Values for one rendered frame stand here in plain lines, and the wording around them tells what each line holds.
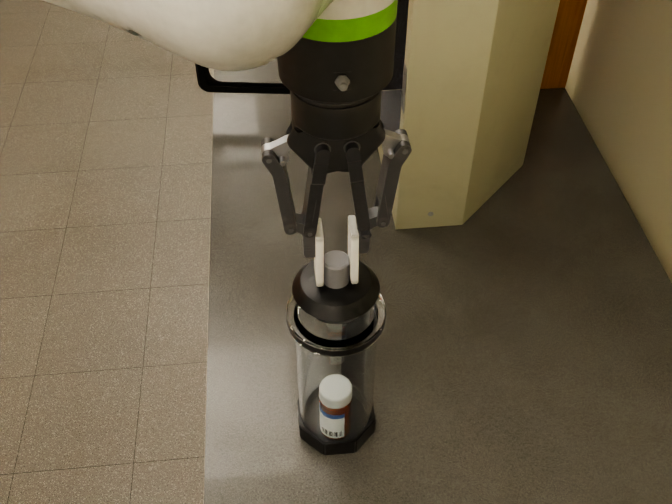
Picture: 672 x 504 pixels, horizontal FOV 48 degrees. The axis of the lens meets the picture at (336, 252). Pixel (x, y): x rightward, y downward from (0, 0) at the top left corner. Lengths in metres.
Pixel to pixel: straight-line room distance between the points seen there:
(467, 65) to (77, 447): 1.52
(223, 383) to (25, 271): 1.66
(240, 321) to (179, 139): 1.97
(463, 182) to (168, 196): 1.72
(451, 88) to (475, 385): 0.41
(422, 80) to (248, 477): 0.57
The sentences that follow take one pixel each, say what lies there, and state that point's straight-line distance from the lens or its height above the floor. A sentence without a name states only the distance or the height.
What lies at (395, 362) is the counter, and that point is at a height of 0.94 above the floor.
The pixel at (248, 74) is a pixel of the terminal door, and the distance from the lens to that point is 1.43.
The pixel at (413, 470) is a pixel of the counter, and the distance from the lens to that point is 0.98.
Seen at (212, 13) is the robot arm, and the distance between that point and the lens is 0.41.
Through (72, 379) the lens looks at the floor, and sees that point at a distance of 2.31.
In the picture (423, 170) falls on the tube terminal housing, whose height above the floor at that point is 1.06.
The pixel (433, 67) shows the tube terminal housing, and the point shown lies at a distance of 1.06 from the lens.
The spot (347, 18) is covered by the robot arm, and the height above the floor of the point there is 1.53.
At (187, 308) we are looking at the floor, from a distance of 2.39.
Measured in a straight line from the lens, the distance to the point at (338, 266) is 0.76.
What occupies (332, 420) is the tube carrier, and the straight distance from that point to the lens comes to 0.92.
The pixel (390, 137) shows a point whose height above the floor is 1.40.
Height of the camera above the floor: 1.80
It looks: 46 degrees down
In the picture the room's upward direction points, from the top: straight up
